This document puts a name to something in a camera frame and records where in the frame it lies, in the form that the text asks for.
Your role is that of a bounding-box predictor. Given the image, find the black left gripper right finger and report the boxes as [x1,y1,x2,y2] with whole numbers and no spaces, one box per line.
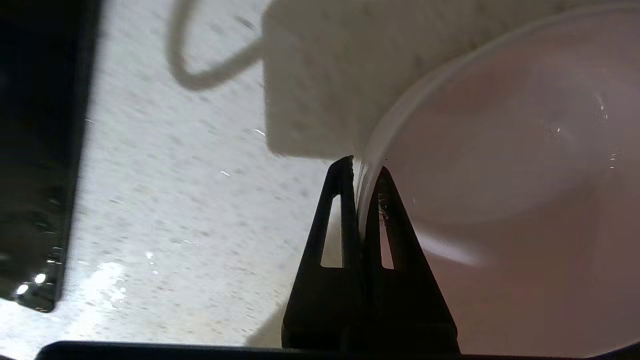
[361,166,460,349]

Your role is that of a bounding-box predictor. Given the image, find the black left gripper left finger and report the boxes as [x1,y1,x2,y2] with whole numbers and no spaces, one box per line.
[281,156,365,349]

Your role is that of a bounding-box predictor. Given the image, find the pink plastic bowl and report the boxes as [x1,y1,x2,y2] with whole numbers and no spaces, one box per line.
[357,5,640,358]

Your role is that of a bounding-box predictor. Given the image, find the black induction cooktop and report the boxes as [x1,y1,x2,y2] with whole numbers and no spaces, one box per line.
[0,0,103,313]

